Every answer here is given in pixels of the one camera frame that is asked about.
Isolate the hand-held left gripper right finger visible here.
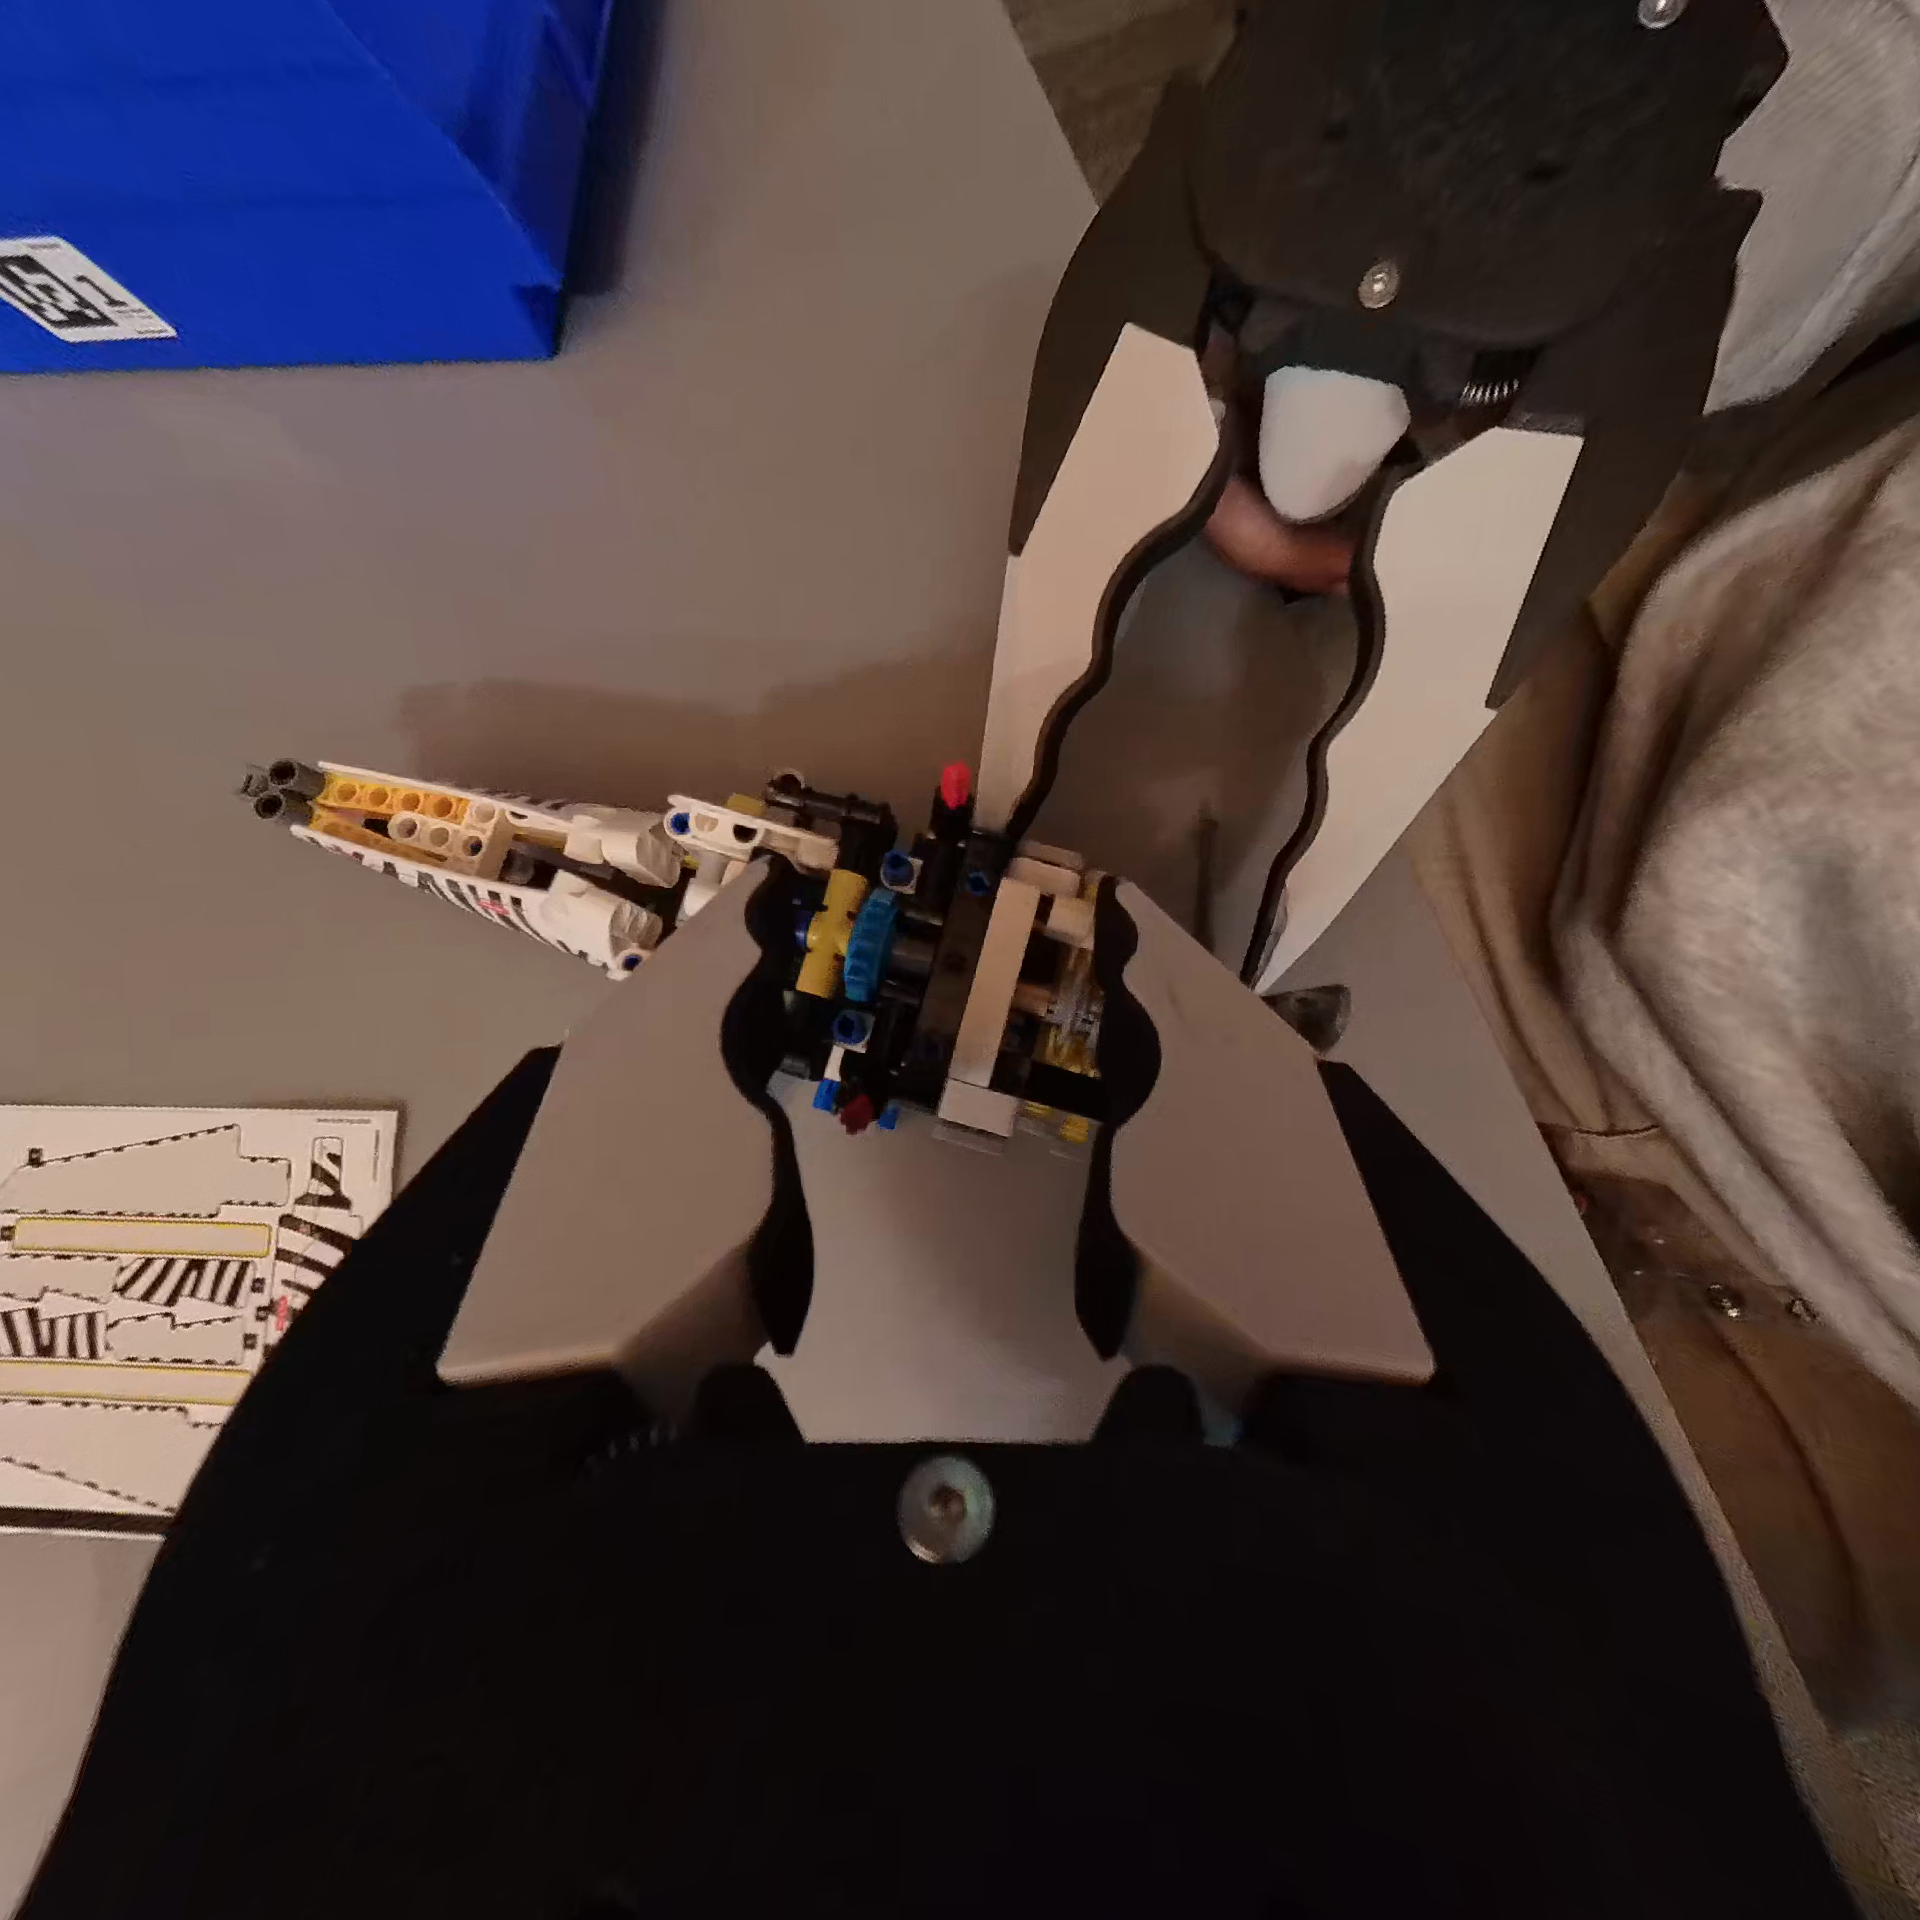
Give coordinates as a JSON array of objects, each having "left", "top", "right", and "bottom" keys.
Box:
[{"left": 1073, "top": 879, "right": 1438, "bottom": 1422}]

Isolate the zebra-print sticker sheet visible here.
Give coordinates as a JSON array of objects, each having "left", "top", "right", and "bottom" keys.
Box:
[{"left": 0, "top": 1102, "right": 405, "bottom": 1539}]

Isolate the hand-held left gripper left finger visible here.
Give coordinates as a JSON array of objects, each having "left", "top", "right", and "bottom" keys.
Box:
[{"left": 435, "top": 860, "right": 819, "bottom": 1429}]

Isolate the zebra-striped lego helicopter model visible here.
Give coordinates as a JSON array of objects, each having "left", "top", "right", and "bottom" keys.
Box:
[{"left": 240, "top": 757, "right": 1352, "bottom": 1157}]

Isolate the person's right hand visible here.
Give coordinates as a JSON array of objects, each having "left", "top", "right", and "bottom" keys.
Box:
[{"left": 1203, "top": 466, "right": 1356, "bottom": 596}]

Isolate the blue plastic storage bin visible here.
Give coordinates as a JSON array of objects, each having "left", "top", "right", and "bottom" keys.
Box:
[{"left": 0, "top": 0, "right": 618, "bottom": 375}]

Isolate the person's right forearm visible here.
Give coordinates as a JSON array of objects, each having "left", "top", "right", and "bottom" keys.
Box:
[{"left": 1710, "top": 0, "right": 1920, "bottom": 413}]

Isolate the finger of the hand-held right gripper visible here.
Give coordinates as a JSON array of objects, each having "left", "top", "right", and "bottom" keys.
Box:
[
  {"left": 976, "top": 323, "right": 1239, "bottom": 856},
  {"left": 1236, "top": 427, "right": 1589, "bottom": 995}
]

